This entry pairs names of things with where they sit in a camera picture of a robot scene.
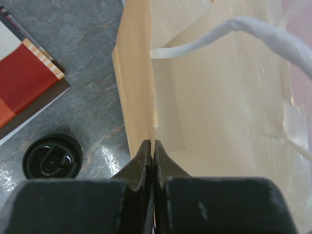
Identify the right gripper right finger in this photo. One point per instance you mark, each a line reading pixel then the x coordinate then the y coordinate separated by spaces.
pixel 163 168

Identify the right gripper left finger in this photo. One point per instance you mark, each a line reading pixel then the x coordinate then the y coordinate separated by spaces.
pixel 132 194

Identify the brown paper bag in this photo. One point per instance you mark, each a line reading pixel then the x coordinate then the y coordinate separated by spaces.
pixel 223 110

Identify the black lid stack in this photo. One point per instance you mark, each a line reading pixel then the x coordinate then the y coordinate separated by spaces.
pixel 53 156

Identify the patchwork placemat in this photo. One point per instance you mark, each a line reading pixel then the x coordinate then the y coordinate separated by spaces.
pixel 30 79

